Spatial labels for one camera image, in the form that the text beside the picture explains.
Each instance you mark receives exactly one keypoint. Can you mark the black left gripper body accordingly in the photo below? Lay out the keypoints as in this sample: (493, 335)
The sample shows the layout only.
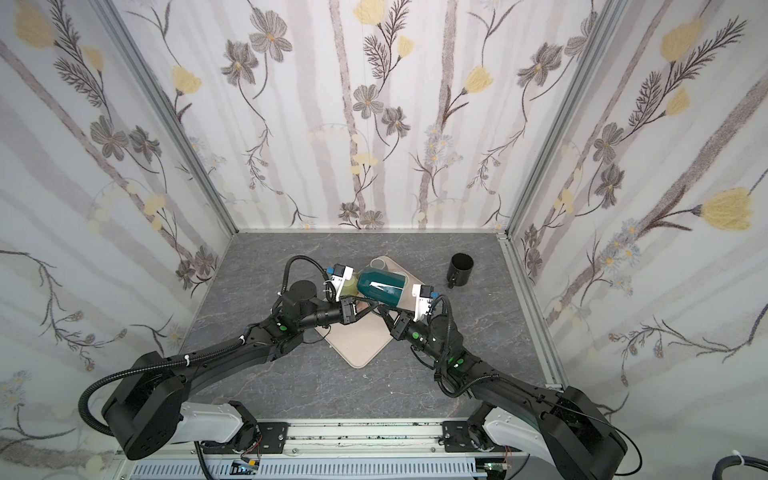
(348, 310)

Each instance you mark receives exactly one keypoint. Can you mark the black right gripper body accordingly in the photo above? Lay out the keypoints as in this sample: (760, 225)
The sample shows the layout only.
(402, 323)

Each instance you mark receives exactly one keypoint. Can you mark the dark teal mug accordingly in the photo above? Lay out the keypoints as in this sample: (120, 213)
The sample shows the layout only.
(380, 285)

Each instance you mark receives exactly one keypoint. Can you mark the black mug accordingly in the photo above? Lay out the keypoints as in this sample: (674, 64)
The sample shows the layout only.
(459, 270)

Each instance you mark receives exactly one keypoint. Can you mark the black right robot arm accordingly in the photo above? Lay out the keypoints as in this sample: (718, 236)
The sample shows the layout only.
(579, 439)

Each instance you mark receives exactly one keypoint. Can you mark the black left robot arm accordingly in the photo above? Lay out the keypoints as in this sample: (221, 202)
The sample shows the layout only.
(141, 407)

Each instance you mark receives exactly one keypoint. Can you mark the beige plastic tray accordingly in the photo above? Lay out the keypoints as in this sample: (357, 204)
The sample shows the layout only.
(359, 343)

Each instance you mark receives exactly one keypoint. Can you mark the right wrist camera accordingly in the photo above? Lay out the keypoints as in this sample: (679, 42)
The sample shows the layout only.
(424, 296)

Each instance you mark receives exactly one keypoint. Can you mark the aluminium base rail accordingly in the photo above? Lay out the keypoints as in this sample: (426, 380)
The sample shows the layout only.
(521, 454)

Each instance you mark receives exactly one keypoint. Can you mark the white perforated cable duct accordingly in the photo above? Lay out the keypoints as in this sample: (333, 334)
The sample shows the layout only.
(355, 468)

